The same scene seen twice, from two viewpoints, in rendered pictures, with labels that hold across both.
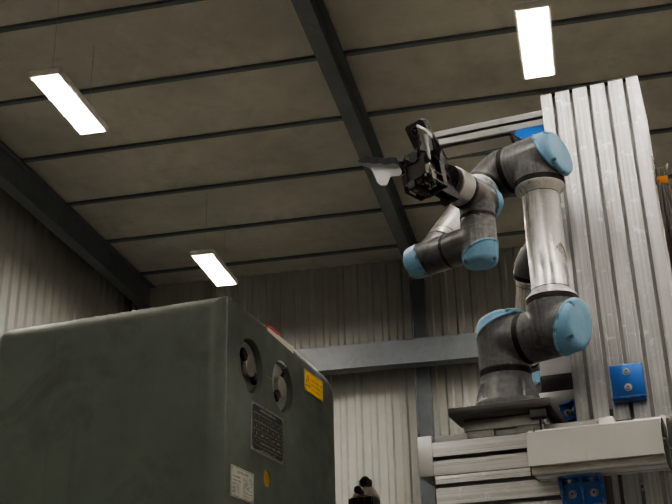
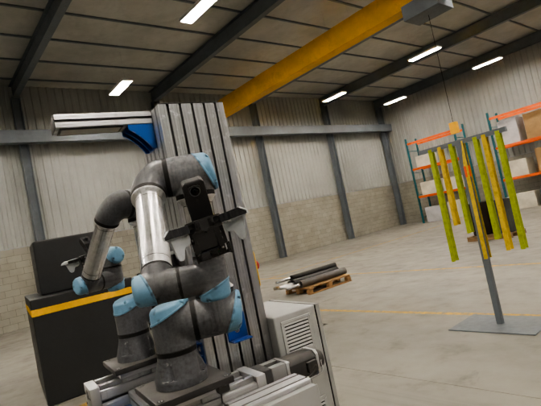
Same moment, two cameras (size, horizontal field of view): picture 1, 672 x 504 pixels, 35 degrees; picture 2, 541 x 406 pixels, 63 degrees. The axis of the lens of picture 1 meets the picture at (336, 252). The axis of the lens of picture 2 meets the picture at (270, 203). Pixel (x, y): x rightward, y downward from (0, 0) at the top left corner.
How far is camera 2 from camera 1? 1.66 m
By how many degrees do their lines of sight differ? 55
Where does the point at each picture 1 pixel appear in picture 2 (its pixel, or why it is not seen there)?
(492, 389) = (181, 372)
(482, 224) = (222, 266)
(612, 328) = not seen: hidden behind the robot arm
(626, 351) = not seen: hidden behind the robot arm
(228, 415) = not seen: outside the picture
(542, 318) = (220, 312)
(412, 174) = (204, 243)
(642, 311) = (240, 275)
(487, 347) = (170, 336)
